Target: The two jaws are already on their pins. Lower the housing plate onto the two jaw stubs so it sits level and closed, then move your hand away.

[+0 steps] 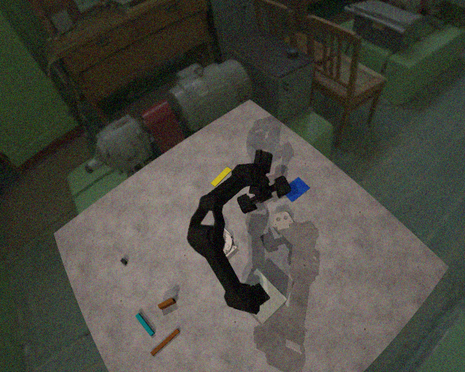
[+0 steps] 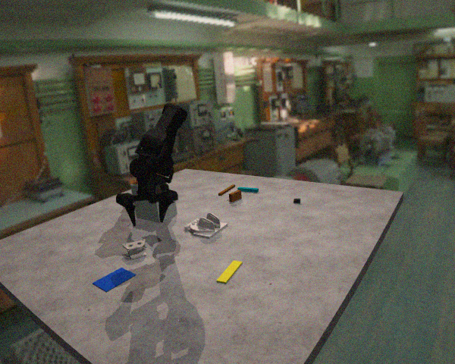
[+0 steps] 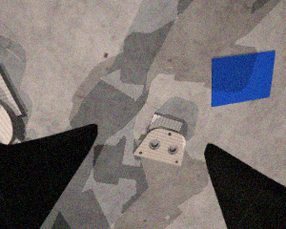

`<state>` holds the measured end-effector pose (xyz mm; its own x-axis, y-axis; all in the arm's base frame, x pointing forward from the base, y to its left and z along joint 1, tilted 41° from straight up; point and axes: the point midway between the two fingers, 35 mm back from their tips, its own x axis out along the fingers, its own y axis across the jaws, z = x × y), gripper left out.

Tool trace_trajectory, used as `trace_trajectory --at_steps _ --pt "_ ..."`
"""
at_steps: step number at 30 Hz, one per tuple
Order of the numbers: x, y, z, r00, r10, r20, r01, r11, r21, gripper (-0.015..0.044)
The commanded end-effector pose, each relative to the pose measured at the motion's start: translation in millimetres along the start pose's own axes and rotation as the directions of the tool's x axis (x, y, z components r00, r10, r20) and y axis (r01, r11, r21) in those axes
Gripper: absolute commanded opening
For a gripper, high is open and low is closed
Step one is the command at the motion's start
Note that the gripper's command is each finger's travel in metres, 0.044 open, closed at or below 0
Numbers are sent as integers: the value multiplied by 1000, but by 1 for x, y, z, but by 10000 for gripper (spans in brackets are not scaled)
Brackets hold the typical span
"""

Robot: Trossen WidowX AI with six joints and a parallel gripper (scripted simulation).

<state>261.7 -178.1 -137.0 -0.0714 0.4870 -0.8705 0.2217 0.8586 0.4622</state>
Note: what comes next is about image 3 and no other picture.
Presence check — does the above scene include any blue flat rectangular plate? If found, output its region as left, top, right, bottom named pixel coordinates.
left=212, top=51, right=276, bottom=107

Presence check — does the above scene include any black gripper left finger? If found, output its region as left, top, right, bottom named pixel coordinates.
left=0, top=124, right=97, bottom=229

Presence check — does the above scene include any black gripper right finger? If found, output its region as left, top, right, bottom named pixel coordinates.
left=204, top=143, right=286, bottom=229

